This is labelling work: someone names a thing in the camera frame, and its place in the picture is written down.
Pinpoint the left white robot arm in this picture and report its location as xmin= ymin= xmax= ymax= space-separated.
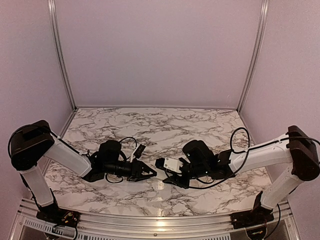
xmin=7 ymin=120 xmax=157 ymax=223

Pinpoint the left aluminium frame post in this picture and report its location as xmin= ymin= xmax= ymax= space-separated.
xmin=47 ymin=0 xmax=77 ymax=112

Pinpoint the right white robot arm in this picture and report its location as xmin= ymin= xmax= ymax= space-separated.
xmin=155 ymin=125 xmax=320 ymax=224

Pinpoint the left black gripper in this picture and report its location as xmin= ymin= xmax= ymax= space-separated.
xmin=104 ymin=158 xmax=157 ymax=182

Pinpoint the front aluminium rail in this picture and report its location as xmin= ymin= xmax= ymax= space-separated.
xmin=8 ymin=198 xmax=300 ymax=240

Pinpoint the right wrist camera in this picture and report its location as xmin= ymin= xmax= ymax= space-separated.
xmin=155 ymin=157 xmax=184 ymax=174

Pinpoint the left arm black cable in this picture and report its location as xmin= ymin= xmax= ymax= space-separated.
xmin=7 ymin=124 xmax=138 ymax=185

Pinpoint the aluminium frame post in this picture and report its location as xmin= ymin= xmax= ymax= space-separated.
xmin=236 ymin=0 xmax=270 ymax=115
xmin=47 ymin=0 xmax=77 ymax=112

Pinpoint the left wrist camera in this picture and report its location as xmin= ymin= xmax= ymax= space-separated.
xmin=129 ymin=144 xmax=146 ymax=163

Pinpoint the right aluminium frame post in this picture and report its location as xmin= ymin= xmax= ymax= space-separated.
xmin=236 ymin=0 xmax=270 ymax=115

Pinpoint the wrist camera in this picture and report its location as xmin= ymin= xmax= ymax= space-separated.
xmin=155 ymin=157 xmax=184 ymax=174
xmin=129 ymin=144 xmax=146 ymax=163

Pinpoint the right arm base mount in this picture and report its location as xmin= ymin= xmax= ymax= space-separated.
xmin=230 ymin=191 xmax=274 ymax=229

